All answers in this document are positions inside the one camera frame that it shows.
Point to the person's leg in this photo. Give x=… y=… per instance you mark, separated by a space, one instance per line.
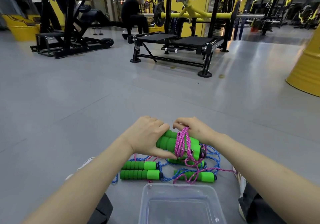
x=103 y=208
x=257 y=208

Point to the person's white sneaker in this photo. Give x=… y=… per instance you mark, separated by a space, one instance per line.
x=85 y=162
x=241 y=183

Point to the clear plastic box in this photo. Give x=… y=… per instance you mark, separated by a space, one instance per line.
x=180 y=206

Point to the person's left white sneaker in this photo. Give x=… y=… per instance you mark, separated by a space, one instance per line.
x=85 y=162

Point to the person's right forearm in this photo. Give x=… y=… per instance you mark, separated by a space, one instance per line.
x=265 y=173

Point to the person's right leg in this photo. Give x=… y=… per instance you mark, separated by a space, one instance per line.
x=257 y=208

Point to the person's right hand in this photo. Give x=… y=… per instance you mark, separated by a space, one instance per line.
x=200 y=131

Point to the person's left leg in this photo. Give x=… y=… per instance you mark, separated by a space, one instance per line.
x=103 y=208

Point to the black weight plate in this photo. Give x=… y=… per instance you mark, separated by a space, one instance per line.
x=159 y=14

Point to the small black push-up bar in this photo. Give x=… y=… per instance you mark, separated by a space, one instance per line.
x=95 y=31
x=100 y=31

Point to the black wheeled gym machine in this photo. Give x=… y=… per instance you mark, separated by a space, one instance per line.
x=67 y=41

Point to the black yellow gym machine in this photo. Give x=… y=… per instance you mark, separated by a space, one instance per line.
x=306 y=16

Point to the large yellow barrel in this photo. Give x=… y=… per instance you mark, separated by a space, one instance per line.
x=305 y=73

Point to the red object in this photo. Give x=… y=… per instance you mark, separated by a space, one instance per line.
x=254 y=27

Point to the yellow barbell bar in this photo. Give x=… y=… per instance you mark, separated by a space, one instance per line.
x=197 y=14

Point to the person's left forearm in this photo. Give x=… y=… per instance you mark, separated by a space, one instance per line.
x=85 y=181

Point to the black squat rack platform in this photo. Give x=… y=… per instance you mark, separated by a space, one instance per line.
x=192 y=41

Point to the person's left hand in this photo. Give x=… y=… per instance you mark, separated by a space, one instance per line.
x=145 y=136

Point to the person's right white sneaker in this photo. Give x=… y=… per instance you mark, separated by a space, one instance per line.
x=241 y=183

